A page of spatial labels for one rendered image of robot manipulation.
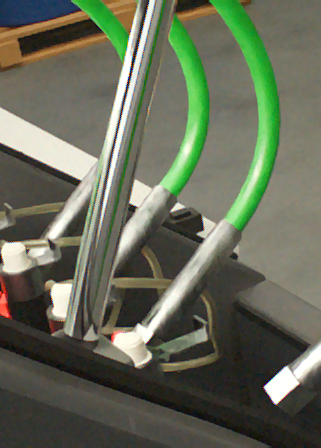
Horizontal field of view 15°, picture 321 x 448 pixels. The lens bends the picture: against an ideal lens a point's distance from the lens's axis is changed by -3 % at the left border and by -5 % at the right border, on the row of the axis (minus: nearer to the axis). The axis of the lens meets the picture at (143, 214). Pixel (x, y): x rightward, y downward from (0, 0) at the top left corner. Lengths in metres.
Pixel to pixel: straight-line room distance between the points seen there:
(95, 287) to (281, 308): 0.77
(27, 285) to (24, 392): 0.56
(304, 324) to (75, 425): 0.77
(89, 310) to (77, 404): 0.04
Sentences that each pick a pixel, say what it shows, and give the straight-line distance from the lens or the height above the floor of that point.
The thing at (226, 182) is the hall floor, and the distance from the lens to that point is 3.76.
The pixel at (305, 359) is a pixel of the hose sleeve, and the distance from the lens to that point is 0.59.
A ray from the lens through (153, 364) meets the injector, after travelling 0.66.
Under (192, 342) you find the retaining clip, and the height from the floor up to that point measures 1.11.
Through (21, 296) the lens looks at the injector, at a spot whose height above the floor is 1.10.
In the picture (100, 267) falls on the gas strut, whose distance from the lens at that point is 0.27.
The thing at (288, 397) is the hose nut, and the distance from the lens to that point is 0.59.
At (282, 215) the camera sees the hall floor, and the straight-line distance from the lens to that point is 3.49.
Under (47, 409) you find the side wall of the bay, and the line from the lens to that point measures 0.23.
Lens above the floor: 1.45
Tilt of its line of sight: 23 degrees down
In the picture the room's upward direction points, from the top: 12 degrees counter-clockwise
